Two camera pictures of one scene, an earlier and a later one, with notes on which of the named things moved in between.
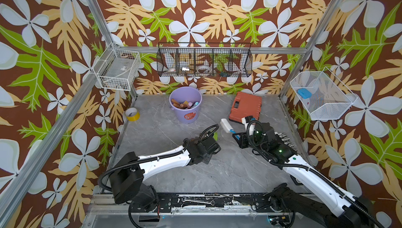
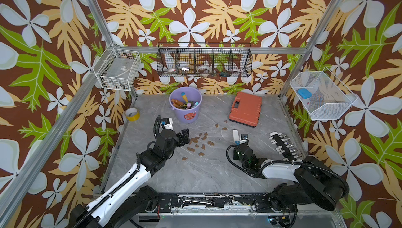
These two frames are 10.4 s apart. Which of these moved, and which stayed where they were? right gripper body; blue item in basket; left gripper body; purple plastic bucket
Moved: right gripper body; left gripper body
Stayed: purple plastic bucket; blue item in basket
